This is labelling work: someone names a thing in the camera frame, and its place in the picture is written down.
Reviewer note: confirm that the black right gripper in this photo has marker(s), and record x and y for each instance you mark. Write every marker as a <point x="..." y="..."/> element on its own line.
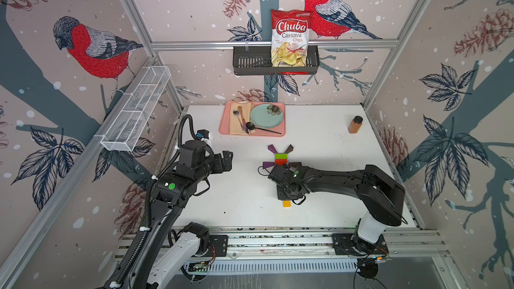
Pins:
<point x="280" y="198"/>

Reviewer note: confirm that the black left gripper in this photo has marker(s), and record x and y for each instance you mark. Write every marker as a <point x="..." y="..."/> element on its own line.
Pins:
<point x="227" y="160"/>

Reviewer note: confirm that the red rectangular block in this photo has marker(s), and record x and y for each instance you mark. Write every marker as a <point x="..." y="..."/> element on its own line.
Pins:
<point x="281" y="161"/>

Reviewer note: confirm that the purple triangle block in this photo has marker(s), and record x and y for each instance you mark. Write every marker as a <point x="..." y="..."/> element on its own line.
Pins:
<point x="268" y="164"/>
<point x="272" y="149"/>

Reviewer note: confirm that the dark brown triangle block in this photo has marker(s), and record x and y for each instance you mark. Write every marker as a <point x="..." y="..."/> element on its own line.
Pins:
<point x="295" y="164"/>
<point x="289" y="149"/>

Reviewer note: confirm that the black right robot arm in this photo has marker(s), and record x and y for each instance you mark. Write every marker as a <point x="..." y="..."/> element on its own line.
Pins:
<point x="382" y="196"/>

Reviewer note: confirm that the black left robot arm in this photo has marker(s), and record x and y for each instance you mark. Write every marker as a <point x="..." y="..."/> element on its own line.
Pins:
<point x="167" y="196"/>

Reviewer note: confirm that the beige napkin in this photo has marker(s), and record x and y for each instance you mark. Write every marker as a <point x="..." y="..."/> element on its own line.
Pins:
<point x="235" y="128"/>

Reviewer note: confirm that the black spoon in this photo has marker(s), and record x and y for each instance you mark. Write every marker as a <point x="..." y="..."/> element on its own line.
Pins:
<point x="251" y="126"/>

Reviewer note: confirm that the pink tray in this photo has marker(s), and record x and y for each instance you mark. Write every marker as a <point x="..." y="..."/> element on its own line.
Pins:
<point x="225" y="122"/>

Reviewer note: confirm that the silver spoon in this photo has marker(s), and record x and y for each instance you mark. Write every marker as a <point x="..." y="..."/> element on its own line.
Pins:
<point x="236" y="113"/>

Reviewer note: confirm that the gold purple knife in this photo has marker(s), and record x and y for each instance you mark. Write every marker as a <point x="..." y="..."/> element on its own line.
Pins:
<point x="240" y="110"/>

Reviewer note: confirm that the mint green flower plate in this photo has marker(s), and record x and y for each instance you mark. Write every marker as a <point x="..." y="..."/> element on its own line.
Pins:
<point x="266" y="115"/>

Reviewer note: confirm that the brown spice bottle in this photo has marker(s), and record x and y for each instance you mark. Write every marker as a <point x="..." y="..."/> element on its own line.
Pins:
<point x="355" y="124"/>

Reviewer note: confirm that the Chuba cassava chips bag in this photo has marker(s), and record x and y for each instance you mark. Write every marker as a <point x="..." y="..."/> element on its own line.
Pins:
<point x="290" y="38"/>

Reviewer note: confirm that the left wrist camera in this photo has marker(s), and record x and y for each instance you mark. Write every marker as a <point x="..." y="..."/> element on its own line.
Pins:
<point x="203" y="134"/>

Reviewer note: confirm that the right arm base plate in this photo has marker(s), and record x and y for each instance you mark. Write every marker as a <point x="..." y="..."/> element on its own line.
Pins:
<point x="351" y="245"/>

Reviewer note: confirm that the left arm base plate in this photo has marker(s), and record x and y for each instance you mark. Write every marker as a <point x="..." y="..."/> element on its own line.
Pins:
<point x="217" y="245"/>

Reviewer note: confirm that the black wall basket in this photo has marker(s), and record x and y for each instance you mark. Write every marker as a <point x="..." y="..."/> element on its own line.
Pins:
<point x="256" y="61"/>

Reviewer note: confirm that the white wire wall basket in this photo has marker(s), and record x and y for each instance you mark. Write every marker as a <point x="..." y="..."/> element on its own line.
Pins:
<point x="131" y="121"/>

